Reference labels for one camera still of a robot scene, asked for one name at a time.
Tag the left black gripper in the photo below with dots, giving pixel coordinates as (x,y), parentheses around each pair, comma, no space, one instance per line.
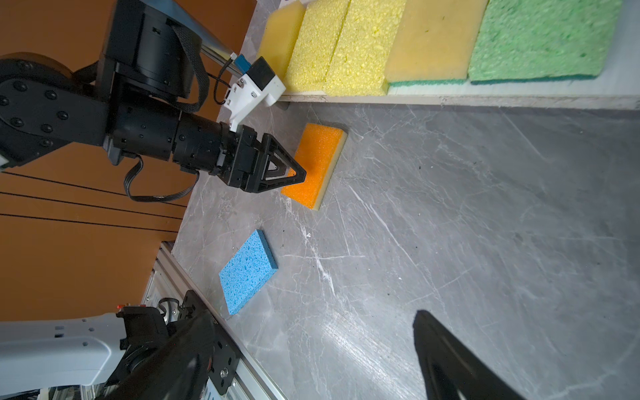
(238,159)

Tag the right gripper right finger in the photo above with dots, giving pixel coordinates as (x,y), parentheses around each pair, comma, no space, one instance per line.
(450,370)

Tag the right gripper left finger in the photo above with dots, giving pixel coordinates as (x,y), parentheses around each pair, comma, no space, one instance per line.
(177,370)

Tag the orange sponge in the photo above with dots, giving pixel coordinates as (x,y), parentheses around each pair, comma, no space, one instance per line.
(318,153)

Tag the light yellow sponge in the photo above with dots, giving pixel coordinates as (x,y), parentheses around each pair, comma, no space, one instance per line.
(314,49)
(364,45)

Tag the thick yellow sponge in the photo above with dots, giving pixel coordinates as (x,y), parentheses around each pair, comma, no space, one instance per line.
(280,35)

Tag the dark yellow sponge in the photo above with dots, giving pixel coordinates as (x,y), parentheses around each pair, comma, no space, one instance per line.
(435,41)

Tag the green sponge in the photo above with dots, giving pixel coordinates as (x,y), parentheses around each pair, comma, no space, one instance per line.
(522,41)

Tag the white two-tier shelf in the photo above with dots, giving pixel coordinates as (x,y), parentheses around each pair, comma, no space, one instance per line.
(616,88)

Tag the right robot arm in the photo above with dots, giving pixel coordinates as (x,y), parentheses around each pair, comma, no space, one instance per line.
(145,358)

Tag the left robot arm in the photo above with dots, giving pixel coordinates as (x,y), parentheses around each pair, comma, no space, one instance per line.
(164,87)

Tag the large blue sponge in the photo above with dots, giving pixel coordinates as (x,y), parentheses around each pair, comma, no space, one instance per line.
(247,272)

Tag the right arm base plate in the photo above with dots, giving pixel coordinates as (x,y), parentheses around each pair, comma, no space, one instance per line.
(223,350)

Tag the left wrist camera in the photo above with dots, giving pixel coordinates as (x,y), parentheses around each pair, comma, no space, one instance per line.
(259,84)

